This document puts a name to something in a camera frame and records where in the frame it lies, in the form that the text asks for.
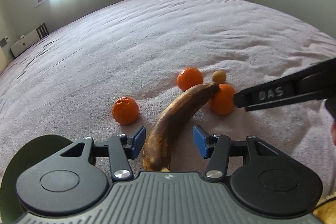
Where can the small tan round fruit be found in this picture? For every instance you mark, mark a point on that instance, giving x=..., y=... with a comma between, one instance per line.
x=219, y=77

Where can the dark green bowl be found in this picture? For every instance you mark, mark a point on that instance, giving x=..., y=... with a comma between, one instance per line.
x=30, y=154

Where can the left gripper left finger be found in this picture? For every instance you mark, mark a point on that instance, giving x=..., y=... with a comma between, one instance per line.
x=119, y=149

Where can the orange mandarin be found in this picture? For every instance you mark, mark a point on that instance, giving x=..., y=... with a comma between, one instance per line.
x=188, y=78
x=125, y=111
x=222, y=103

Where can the white bedside cabinet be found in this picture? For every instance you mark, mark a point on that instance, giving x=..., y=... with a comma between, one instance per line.
x=29, y=39

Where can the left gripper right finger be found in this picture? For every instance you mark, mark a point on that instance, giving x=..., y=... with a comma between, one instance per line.
x=218, y=149

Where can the overripe brown banana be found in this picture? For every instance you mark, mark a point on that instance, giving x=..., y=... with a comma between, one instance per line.
x=156, y=156

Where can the wall socket plate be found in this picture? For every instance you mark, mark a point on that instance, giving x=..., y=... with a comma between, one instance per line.
x=3, y=42

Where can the right human hand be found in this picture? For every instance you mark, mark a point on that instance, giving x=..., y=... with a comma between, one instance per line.
x=333, y=132

